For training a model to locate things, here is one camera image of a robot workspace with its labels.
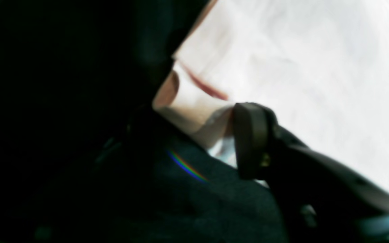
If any pink T-shirt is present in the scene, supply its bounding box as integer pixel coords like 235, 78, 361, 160
152, 0, 389, 192

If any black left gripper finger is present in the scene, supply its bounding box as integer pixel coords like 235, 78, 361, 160
232, 103, 389, 243

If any black table cloth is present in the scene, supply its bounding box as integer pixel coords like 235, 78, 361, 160
0, 0, 288, 243

